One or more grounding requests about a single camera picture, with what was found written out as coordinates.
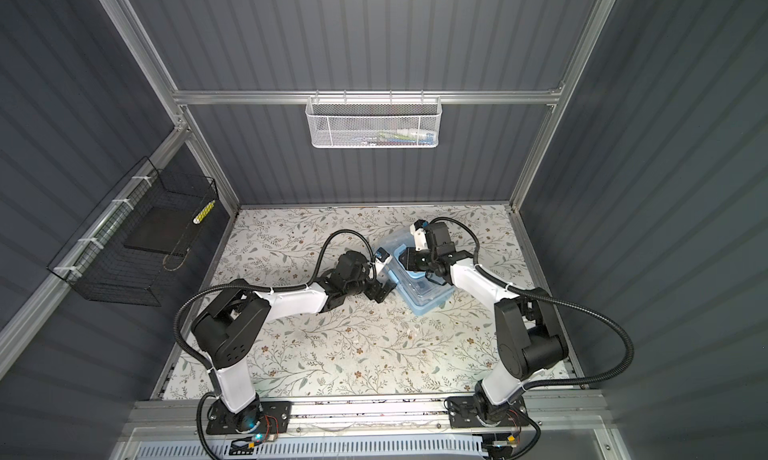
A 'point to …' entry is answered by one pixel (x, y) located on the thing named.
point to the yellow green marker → (203, 213)
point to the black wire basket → (98, 264)
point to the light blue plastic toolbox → (415, 291)
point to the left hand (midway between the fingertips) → (386, 274)
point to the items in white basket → (400, 137)
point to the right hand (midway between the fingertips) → (404, 261)
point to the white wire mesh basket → (374, 122)
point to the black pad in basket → (164, 229)
